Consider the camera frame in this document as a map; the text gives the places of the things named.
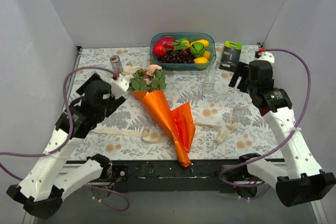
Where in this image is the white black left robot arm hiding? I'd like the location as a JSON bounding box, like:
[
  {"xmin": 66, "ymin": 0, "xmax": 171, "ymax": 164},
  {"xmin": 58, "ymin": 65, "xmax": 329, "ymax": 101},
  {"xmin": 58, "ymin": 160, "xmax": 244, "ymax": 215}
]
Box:
[{"xmin": 6, "ymin": 73, "xmax": 129, "ymax": 220}]

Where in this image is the dark grape bunch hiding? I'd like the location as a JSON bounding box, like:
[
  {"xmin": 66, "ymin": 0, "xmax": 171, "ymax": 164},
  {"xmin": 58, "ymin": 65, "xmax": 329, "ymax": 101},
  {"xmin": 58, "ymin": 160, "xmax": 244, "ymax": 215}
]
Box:
[{"xmin": 158, "ymin": 48, "xmax": 195, "ymax": 63}]

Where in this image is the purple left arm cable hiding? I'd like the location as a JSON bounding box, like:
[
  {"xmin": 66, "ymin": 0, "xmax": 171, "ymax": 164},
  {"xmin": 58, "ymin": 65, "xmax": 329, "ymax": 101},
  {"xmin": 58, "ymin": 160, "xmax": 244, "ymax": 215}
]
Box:
[{"xmin": 0, "ymin": 66, "xmax": 131, "ymax": 212}]

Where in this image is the artificial flower bunch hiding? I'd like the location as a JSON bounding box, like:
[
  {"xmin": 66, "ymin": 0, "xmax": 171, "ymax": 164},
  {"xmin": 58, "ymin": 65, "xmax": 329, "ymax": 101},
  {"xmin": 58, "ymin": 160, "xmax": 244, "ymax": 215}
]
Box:
[{"xmin": 122, "ymin": 63, "xmax": 166, "ymax": 92}]

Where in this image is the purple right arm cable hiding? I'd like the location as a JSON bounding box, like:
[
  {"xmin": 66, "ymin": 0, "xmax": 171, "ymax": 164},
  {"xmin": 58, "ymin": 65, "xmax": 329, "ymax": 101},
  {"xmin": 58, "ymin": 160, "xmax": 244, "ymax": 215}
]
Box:
[{"xmin": 219, "ymin": 48, "xmax": 312, "ymax": 200}]

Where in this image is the clear glass vase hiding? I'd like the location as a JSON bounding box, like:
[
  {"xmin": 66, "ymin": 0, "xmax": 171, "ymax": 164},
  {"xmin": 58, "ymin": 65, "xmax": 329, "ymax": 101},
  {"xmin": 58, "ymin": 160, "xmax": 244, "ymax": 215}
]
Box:
[{"xmin": 202, "ymin": 61, "xmax": 218, "ymax": 93}]

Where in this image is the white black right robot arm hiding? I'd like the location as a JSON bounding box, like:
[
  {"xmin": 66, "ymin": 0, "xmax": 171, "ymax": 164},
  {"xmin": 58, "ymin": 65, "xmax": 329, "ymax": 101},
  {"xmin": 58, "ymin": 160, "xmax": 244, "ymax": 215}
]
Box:
[{"xmin": 229, "ymin": 60, "xmax": 335, "ymax": 207}]

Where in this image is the yellow lemon top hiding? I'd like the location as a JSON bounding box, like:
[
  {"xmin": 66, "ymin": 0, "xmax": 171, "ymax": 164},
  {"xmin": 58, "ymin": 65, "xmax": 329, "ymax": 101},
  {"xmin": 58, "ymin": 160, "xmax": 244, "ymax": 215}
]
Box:
[{"xmin": 190, "ymin": 39, "xmax": 209, "ymax": 48}]

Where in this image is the red dragon fruit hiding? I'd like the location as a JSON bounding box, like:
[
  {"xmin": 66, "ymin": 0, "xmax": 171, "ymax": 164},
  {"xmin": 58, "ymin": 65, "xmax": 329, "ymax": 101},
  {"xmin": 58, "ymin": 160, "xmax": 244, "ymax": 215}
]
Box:
[{"xmin": 152, "ymin": 37, "xmax": 186, "ymax": 58}]

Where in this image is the cream printed ribbon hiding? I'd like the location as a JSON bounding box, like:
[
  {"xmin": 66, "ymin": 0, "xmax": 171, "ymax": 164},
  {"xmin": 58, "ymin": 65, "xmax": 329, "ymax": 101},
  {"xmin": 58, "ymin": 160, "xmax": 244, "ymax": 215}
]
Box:
[{"xmin": 89, "ymin": 105, "xmax": 251, "ymax": 145}]

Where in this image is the yellow lemon right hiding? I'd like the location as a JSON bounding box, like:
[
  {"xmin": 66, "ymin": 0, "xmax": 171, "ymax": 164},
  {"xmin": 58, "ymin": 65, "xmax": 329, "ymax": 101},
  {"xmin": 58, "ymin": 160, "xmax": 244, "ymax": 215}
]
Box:
[{"xmin": 203, "ymin": 50, "xmax": 211, "ymax": 59}]

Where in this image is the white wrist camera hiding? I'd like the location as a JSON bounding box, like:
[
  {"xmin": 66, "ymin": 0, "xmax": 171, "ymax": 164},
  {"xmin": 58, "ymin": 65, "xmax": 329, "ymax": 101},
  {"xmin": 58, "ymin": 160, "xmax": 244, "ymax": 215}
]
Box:
[
  {"xmin": 255, "ymin": 48, "xmax": 275, "ymax": 66},
  {"xmin": 110, "ymin": 73, "xmax": 129, "ymax": 98}
]

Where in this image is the blue plastic fruit container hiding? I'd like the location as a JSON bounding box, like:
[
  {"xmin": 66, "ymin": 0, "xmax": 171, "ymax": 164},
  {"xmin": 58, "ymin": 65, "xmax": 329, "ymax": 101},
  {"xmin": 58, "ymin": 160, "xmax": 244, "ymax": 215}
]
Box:
[{"xmin": 150, "ymin": 33, "xmax": 216, "ymax": 71}]

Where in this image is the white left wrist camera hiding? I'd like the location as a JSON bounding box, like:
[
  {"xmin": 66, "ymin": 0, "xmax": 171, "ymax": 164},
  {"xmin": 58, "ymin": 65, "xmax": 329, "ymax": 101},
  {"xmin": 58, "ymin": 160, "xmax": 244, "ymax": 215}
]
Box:
[{"xmin": 110, "ymin": 73, "xmax": 129, "ymax": 98}]

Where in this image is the yellow lemon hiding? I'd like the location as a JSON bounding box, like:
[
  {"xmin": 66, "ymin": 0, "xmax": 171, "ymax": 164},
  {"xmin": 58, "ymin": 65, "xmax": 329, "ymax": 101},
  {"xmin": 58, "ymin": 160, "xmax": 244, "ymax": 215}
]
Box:
[
  {"xmin": 190, "ymin": 39, "xmax": 209, "ymax": 48},
  {"xmin": 203, "ymin": 50, "xmax": 211, "ymax": 59},
  {"xmin": 194, "ymin": 57, "xmax": 209, "ymax": 69}
]

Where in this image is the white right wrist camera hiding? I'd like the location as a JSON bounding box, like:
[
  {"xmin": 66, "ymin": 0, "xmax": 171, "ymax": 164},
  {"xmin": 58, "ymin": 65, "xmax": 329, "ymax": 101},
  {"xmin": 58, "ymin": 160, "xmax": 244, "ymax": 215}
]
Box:
[{"xmin": 255, "ymin": 48, "xmax": 275, "ymax": 66}]

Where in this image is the black green razor package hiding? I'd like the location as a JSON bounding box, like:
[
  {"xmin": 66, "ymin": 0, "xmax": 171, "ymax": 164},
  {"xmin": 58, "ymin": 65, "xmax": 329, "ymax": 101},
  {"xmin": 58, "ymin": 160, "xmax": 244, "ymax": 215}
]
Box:
[{"xmin": 219, "ymin": 41, "xmax": 242, "ymax": 72}]

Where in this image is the yellow lemon front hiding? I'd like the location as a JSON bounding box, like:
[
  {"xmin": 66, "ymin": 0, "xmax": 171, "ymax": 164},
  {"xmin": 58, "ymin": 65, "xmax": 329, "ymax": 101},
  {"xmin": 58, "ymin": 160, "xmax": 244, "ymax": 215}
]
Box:
[{"xmin": 194, "ymin": 57, "xmax": 209, "ymax": 69}]

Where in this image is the orange paper bouquet wrap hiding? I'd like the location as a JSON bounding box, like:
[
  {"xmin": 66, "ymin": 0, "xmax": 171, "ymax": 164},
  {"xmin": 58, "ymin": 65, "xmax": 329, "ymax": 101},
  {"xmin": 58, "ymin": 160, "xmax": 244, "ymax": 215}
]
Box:
[{"xmin": 132, "ymin": 90, "xmax": 195, "ymax": 167}]

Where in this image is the green lime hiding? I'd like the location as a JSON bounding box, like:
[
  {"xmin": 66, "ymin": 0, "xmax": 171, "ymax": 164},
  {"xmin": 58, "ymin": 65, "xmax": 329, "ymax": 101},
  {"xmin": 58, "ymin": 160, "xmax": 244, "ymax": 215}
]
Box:
[{"xmin": 190, "ymin": 41, "xmax": 205, "ymax": 57}]

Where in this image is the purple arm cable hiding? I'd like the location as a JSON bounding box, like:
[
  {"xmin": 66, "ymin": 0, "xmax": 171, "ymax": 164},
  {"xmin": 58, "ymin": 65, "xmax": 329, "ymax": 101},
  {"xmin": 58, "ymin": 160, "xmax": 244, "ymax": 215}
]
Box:
[
  {"xmin": 219, "ymin": 48, "xmax": 312, "ymax": 200},
  {"xmin": 0, "ymin": 66, "xmax": 131, "ymax": 212}
]

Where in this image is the silver drink can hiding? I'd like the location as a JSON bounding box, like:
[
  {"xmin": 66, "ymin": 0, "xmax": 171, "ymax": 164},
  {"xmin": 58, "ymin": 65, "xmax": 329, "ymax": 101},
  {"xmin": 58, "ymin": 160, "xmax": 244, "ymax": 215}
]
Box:
[{"xmin": 110, "ymin": 55, "xmax": 123, "ymax": 73}]

